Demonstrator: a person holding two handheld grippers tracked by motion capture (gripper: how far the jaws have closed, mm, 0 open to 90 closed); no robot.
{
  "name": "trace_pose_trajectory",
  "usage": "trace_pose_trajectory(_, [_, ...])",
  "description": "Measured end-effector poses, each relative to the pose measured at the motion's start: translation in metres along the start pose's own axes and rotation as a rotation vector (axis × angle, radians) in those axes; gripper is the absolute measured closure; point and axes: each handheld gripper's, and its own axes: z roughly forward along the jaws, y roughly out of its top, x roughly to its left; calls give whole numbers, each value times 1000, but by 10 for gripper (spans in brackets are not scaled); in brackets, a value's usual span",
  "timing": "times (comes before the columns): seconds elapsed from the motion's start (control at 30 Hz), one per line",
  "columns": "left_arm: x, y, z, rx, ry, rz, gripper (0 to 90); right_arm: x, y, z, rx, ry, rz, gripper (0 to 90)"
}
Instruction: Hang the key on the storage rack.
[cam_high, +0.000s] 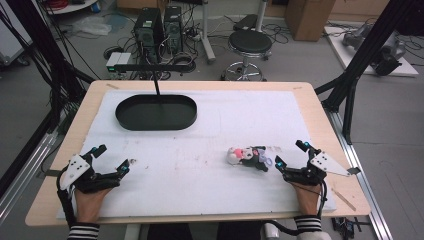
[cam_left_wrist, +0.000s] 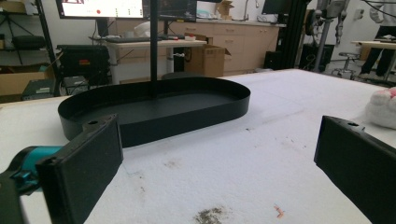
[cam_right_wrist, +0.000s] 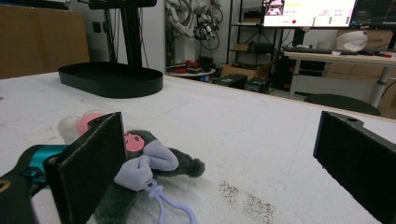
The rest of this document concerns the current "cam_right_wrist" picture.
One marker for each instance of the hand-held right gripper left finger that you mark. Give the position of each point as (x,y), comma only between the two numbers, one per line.
(87,168)

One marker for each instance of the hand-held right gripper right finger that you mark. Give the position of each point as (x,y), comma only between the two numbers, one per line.
(358,158)

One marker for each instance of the dark grey plush toy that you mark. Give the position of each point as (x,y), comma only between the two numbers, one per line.
(162,157)

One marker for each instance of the white and pink plush toy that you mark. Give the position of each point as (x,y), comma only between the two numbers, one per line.
(70,126)

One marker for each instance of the black stand with oval base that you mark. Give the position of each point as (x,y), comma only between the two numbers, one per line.
(112,79)

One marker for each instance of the white desk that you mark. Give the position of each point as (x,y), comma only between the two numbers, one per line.
(339,59)

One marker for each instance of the white helmet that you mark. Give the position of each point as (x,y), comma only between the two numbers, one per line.
(351,40)

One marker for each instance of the black keyboard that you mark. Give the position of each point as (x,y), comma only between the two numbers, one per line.
(308,49)

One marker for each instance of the black equipment case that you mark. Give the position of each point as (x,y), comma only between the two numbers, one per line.
(257,84)
(230,81)

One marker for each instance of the large brown cardboard box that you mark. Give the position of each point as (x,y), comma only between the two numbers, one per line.
(40,40)

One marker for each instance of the round white platform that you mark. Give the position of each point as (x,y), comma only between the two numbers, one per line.
(191,73)

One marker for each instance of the open cardboard box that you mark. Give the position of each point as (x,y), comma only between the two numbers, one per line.
(239,71)

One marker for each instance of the dark computer monitor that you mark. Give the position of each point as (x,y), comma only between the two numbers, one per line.
(375,12)

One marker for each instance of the black metal shelf rack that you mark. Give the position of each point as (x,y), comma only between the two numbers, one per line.
(258,46)

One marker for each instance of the bright computer monitor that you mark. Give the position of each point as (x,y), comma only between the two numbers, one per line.
(311,12)

